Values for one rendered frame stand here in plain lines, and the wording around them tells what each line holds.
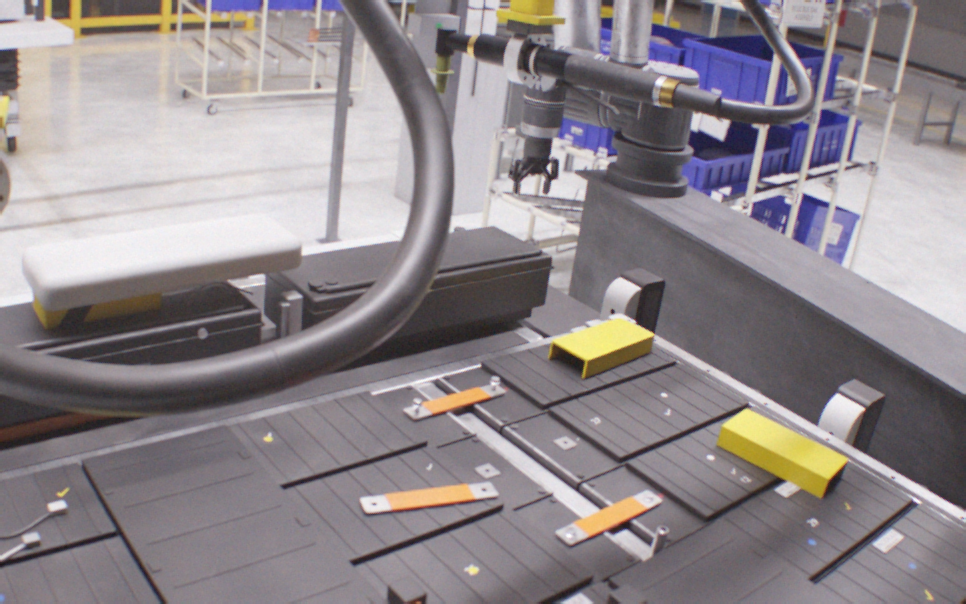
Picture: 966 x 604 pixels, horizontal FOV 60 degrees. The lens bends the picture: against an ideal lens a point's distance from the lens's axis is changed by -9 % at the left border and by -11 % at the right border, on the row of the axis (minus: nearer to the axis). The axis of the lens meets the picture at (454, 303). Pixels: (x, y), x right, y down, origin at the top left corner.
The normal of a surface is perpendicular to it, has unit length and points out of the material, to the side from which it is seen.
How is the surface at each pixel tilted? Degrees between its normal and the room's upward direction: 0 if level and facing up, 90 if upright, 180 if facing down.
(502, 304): 90
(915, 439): 90
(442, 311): 90
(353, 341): 72
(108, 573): 0
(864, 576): 0
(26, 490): 0
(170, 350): 90
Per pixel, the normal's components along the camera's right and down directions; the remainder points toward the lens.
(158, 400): 0.21, 0.27
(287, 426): 0.11, -0.91
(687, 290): -0.88, 0.10
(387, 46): -0.24, 0.04
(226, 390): 0.41, 0.24
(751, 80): -0.77, 0.25
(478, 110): 0.60, 0.39
